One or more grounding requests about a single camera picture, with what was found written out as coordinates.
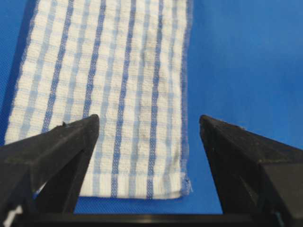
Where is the blue table mat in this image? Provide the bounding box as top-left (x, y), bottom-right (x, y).
top-left (0, 0), bottom-right (303, 213)

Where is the blue white checked towel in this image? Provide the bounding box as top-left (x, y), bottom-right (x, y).
top-left (4, 0), bottom-right (193, 199)

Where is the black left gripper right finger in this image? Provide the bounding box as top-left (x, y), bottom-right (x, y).
top-left (199, 115), bottom-right (303, 227)

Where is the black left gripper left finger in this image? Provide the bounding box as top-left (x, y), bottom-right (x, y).
top-left (0, 114), bottom-right (99, 227)

